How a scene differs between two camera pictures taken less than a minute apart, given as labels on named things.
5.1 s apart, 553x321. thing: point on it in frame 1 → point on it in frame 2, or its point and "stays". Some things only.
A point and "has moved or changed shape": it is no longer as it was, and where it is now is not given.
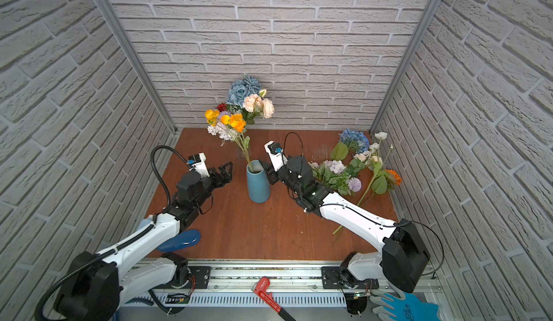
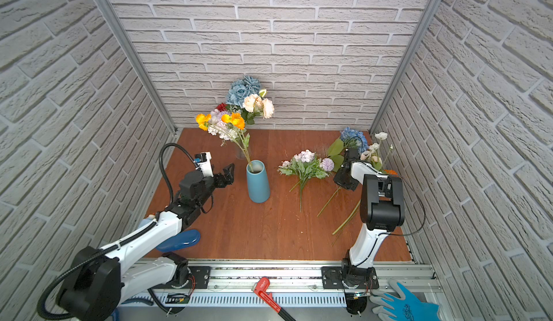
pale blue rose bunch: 241,88 stays
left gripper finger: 225,170 stays
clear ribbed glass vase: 239,153 stays
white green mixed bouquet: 337,176 has moved or changed shape
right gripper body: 284,177 → 345,181
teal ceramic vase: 258,185 stays
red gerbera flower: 222,106 stays
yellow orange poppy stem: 236,124 has moved or changed shape
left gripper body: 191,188 stays
